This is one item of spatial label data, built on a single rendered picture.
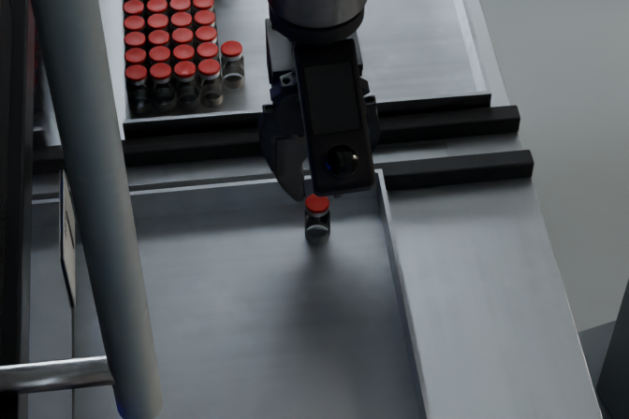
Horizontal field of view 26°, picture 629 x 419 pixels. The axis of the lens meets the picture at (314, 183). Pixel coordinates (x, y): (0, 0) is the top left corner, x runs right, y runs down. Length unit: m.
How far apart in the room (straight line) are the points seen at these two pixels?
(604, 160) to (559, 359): 1.36
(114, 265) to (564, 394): 0.57
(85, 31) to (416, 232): 0.71
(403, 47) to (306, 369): 0.39
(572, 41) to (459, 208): 1.48
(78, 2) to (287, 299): 0.67
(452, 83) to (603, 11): 1.45
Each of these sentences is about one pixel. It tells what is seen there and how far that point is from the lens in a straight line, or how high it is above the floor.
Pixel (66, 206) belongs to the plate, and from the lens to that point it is 1.03.
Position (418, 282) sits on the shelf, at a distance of 1.17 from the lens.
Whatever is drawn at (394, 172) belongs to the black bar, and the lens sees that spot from 1.22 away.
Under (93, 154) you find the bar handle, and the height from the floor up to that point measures 1.40.
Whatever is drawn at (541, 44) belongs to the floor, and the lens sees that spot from 2.66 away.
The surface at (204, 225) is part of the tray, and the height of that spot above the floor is 0.88.
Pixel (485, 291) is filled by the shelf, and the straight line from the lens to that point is 1.17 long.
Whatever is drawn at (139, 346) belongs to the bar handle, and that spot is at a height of 1.25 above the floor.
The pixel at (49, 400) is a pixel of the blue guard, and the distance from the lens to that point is 0.85.
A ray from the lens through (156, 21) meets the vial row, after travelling 1.32.
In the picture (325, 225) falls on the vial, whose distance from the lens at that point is 1.17.
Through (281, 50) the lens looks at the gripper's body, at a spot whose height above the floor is 1.08.
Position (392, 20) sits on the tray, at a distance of 1.38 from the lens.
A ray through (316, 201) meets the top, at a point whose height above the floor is 0.93.
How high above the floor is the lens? 1.82
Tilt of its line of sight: 50 degrees down
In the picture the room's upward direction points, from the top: straight up
